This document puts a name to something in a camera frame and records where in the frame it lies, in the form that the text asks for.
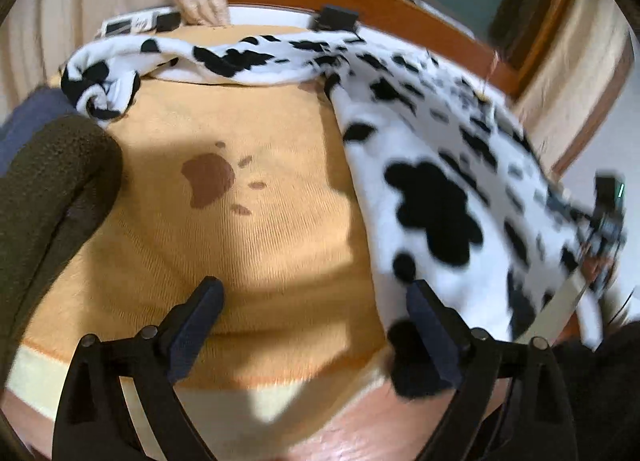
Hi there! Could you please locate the white charger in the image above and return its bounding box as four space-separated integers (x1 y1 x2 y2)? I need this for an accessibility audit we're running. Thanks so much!
97 15 156 37

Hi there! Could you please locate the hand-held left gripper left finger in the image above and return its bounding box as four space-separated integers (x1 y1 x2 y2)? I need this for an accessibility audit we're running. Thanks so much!
51 277 226 461

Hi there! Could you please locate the wooden framed panel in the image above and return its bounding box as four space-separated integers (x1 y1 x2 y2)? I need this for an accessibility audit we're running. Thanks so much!
490 0 586 72

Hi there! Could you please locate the olive fleece cloth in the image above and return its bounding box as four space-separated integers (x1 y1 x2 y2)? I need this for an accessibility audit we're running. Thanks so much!
0 114 123 372

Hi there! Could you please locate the blue cloth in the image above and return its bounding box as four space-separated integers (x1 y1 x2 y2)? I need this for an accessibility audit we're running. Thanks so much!
0 88 83 177

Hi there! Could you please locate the cow print fleece garment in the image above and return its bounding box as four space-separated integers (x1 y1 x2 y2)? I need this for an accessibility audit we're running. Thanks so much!
61 31 608 399

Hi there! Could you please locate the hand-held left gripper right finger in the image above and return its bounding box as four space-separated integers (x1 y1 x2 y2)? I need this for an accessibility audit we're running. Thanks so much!
406 279 578 461

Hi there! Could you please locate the black flat box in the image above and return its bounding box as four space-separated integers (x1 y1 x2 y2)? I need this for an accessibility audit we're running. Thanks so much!
312 5 361 34

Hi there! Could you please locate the yellow paw print blanket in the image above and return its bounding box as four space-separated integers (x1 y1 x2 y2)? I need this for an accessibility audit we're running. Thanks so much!
4 25 396 461

